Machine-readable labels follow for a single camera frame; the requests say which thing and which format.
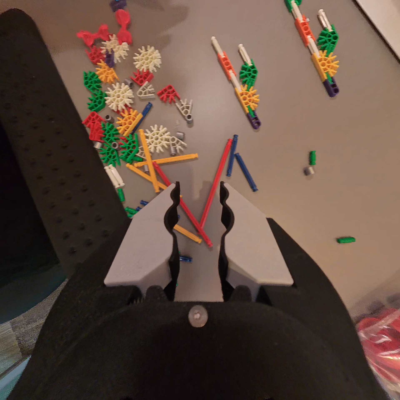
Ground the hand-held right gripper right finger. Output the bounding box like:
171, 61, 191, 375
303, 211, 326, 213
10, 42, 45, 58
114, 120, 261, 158
219, 181, 295, 301

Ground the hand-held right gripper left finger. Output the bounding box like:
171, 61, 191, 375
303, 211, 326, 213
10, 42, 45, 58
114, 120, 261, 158
104, 181, 182, 302

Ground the yellow half-circle connector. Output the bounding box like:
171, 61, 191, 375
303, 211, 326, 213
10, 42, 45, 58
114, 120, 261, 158
234, 84, 260, 114

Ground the green fan connector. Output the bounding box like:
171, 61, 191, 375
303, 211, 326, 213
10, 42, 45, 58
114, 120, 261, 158
239, 61, 258, 86

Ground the orange slotted connector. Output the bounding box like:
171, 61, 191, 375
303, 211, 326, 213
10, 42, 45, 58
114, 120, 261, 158
218, 51, 237, 79

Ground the pile of colourful toy pieces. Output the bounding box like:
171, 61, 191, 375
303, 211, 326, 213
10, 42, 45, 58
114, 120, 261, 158
82, 34, 233, 261

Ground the dark blue rod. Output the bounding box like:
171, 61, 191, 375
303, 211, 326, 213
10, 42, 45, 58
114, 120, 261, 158
234, 152, 258, 192
226, 134, 239, 177

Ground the clear bag of red pieces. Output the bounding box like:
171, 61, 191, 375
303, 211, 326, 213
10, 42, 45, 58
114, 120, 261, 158
356, 294, 400, 394

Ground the black perforated office chair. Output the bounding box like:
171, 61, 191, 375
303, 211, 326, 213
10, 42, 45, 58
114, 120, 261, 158
0, 8, 132, 275

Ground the assembled multicolour toy model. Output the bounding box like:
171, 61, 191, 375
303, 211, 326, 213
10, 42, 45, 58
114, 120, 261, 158
284, 0, 340, 98

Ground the red double-ended connector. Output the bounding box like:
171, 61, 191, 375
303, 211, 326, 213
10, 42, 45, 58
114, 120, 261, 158
76, 24, 110, 47
115, 9, 133, 45

